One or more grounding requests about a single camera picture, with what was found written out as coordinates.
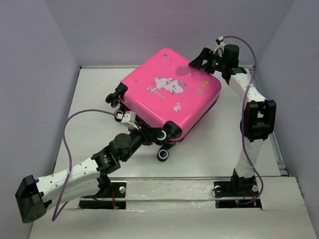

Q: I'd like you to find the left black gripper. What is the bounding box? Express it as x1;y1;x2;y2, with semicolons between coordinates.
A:
122;122;162;162

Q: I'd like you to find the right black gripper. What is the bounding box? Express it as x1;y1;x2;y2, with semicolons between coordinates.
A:
188;47;227;75

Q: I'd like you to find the pink hard-shell suitcase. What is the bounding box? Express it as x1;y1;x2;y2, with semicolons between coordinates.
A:
105;48;221;162

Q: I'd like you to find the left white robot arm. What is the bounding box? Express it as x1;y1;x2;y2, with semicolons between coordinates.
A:
15;128;167;224

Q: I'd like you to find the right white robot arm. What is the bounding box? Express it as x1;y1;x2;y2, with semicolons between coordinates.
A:
189;44;277;198

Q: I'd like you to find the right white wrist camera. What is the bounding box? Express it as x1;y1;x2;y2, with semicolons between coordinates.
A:
213;36;225;57

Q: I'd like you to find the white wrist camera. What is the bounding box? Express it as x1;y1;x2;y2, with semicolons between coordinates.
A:
115;111;139;129
213;36;225;57

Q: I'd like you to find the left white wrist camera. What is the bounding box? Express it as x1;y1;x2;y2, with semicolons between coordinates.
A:
115;111;139;129

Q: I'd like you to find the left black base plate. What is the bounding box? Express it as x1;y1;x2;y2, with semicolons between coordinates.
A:
78;181;127;210

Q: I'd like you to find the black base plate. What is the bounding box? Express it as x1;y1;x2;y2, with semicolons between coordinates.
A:
211;181;262;209
78;181;127;210

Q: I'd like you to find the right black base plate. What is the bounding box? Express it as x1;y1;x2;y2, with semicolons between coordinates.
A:
211;181;262;209

